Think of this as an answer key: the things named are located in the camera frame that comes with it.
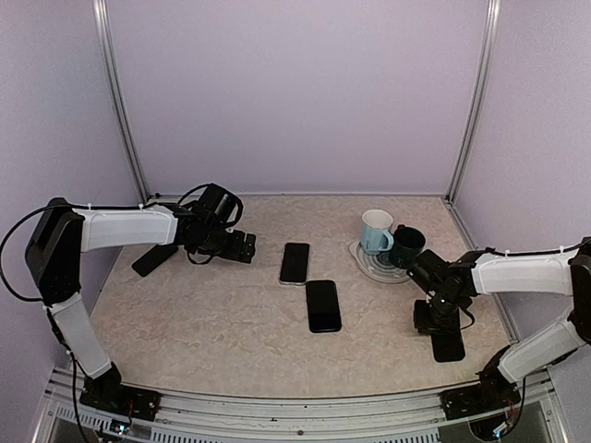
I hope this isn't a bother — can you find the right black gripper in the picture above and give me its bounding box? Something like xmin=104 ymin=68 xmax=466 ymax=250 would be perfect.
xmin=415 ymin=290 xmax=465 ymax=334

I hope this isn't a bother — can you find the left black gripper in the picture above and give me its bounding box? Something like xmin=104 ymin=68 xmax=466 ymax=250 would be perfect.
xmin=198 ymin=223 xmax=256 ymax=263

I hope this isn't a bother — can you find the black phone case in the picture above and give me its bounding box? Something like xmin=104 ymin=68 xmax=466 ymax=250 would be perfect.
xmin=430 ymin=332 xmax=465 ymax=363
xmin=305 ymin=279 xmax=344 ymax=335

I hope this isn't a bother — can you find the clear transparent phone case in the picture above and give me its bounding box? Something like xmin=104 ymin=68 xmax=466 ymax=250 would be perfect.
xmin=278 ymin=243 xmax=312 ymax=287

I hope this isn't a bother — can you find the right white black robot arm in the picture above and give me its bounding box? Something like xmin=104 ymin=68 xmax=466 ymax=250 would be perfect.
xmin=406 ymin=237 xmax=590 ymax=410

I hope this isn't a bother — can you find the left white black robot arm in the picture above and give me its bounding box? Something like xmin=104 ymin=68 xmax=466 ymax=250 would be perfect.
xmin=25 ymin=198 xmax=256 ymax=411

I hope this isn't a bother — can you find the white saucer plate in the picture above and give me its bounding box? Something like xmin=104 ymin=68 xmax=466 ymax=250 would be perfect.
xmin=348 ymin=242 xmax=410 ymax=284

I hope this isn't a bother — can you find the dark green mug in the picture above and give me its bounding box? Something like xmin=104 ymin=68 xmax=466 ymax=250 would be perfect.
xmin=389 ymin=224 xmax=426 ymax=269

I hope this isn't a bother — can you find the black smartphone tilted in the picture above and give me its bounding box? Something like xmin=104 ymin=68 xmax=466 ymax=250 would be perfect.
xmin=131 ymin=245 xmax=178 ymax=277

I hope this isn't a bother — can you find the white blue mug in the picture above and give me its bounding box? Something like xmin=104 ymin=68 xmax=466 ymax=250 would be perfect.
xmin=361 ymin=210 xmax=394 ymax=256

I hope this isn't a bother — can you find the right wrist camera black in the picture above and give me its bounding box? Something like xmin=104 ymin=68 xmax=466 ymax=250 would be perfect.
xmin=406 ymin=249 xmax=450 ymax=293

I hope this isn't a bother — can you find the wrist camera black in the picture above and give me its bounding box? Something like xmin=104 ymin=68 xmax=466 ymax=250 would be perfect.
xmin=191 ymin=184 xmax=244 ymax=228
xmin=406 ymin=249 xmax=450 ymax=293

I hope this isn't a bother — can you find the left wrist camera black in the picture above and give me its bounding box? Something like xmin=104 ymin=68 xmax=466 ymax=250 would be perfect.
xmin=191 ymin=184 xmax=244 ymax=228

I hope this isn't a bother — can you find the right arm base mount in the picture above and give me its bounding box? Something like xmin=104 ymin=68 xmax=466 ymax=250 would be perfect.
xmin=440 ymin=381 xmax=521 ymax=420

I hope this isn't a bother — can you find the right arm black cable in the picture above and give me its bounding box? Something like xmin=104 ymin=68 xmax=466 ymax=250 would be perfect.
xmin=502 ymin=359 xmax=530 ymax=437

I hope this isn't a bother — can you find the aluminium front rail frame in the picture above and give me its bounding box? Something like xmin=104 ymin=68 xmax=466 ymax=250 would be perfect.
xmin=25 ymin=367 xmax=574 ymax=442

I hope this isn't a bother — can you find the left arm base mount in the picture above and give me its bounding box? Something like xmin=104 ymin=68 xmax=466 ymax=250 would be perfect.
xmin=79 ymin=364 xmax=162 ymax=422

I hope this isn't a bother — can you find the left aluminium corner post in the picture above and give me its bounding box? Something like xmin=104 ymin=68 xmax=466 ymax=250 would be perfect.
xmin=92 ymin=0 xmax=150 ymax=202

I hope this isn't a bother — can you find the aluminium corner post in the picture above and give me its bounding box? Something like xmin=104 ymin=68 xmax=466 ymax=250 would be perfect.
xmin=446 ymin=0 xmax=501 ymax=206
xmin=92 ymin=0 xmax=150 ymax=202

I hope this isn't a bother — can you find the right aluminium corner post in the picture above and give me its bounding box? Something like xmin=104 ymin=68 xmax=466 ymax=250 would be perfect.
xmin=446 ymin=0 xmax=501 ymax=206

